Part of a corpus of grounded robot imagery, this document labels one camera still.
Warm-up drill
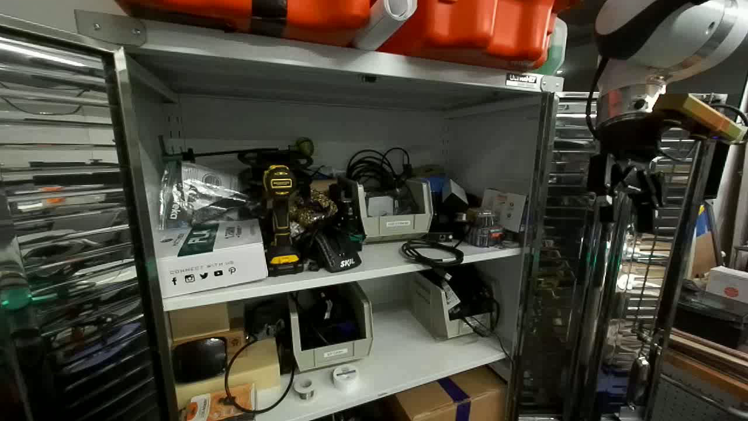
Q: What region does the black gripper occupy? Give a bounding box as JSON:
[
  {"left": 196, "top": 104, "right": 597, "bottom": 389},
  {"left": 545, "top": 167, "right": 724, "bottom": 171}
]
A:
[{"left": 600, "top": 152, "right": 666, "bottom": 237}]

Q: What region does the white box with red logo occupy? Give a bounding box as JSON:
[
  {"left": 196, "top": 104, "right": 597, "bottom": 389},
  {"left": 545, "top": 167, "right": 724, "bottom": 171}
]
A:
[{"left": 703, "top": 265, "right": 748, "bottom": 309}]

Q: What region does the small black box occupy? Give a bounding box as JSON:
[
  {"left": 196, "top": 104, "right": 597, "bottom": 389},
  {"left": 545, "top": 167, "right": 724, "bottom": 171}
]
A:
[{"left": 433, "top": 194, "right": 472, "bottom": 237}]

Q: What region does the gray plastic storage bin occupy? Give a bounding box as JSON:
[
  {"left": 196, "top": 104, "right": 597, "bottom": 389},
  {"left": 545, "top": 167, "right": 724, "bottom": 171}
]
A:
[
  {"left": 286, "top": 282, "right": 377, "bottom": 375},
  {"left": 408, "top": 269, "right": 495, "bottom": 341}
]

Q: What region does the cardboard box with blue tape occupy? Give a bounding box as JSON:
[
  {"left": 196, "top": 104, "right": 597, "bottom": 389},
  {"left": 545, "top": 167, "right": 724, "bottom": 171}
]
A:
[{"left": 388, "top": 365, "right": 510, "bottom": 421}]

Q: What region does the white printed cardboard box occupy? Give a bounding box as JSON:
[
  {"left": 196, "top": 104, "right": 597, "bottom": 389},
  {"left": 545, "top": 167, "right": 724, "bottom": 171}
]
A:
[{"left": 152, "top": 219, "right": 271, "bottom": 303}]

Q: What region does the brown cardboard box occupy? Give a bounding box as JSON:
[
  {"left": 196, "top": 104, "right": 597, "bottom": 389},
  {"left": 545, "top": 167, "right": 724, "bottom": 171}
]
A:
[{"left": 167, "top": 303, "right": 286, "bottom": 409}]

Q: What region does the small orange printed box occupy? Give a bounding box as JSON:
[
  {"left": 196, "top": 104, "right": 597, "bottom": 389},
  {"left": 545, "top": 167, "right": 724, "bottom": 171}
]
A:
[{"left": 181, "top": 382, "right": 259, "bottom": 421}]

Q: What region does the white card sheet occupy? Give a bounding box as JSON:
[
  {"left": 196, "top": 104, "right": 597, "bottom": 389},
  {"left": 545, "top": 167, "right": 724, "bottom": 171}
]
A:
[{"left": 479, "top": 188, "right": 530, "bottom": 235}]

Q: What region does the battery blister pack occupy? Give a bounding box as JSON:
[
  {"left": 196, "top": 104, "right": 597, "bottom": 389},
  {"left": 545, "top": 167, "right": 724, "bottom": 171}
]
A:
[{"left": 466, "top": 206, "right": 505, "bottom": 250}]

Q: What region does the orange plastic case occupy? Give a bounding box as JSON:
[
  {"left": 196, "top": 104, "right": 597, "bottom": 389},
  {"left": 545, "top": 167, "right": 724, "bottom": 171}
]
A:
[
  {"left": 115, "top": 0, "right": 377, "bottom": 47},
  {"left": 379, "top": 0, "right": 558, "bottom": 72}
]

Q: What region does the white metal shelf unit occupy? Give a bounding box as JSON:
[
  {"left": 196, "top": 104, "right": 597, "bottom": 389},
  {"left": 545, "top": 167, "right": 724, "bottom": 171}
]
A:
[{"left": 72, "top": 8, "right": 566, "bottom": 421}]

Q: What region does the black battery charger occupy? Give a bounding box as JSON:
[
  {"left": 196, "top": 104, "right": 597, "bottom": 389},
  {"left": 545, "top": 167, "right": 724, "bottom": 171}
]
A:
[{"left": 312, "top": 226, "right": 364, "bottom": 275}]

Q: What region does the white plastic tube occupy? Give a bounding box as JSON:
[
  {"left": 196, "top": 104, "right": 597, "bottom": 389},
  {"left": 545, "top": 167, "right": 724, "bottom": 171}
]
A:
[{"left": 353, "top": 0, "right": 419, "bottom": 54}]

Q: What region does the white tape roll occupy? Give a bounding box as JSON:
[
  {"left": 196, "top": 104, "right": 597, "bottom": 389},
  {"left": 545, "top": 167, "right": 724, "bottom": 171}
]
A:
[
  {"left": 292, "top": 375, "right": 319, "bottom": 403},
  {"left": 328, "top": 364, "right": 363, "bottom": 394}
]

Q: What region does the clear plastic bag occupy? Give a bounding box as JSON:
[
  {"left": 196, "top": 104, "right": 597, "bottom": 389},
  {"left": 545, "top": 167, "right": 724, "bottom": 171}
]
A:
[{"left": 156, "top": 159, "right": 250, "bottom": 230}]

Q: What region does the black round device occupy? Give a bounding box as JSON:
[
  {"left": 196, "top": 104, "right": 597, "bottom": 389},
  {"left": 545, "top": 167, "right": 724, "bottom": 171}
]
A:
[{"left": 170, "top": 334, "right": 231, "bottom": 386}]

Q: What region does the slatted steel rack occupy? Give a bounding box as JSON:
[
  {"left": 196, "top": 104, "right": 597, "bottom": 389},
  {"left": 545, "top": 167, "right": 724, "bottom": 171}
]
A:
[{"left": 0, "top": 26, "right": 170, "bottom": 421}]

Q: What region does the gray storage bin holding cables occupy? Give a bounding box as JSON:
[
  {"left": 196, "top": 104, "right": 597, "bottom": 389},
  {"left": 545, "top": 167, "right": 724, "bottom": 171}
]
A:
[{"left": 353, "top": 179, "right": 434, "bottom": 243}]

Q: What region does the black cable bundle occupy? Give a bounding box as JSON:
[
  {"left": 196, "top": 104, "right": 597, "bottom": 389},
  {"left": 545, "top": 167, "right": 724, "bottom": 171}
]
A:
[{"left": 343, "top": 145, "right": 416, "bottom": 198}]

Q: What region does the yellow black cordless drill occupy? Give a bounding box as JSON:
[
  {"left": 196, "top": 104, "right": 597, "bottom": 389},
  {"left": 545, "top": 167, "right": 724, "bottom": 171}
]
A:
[{"left": 259, "top": 163, "right": 309, "bottom": 277}]

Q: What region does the thin black cord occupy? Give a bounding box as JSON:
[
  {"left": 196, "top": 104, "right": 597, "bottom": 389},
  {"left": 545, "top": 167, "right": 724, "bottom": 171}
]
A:
[{"left": 222, "top": 338, "right": 299, "bottom": 416}]

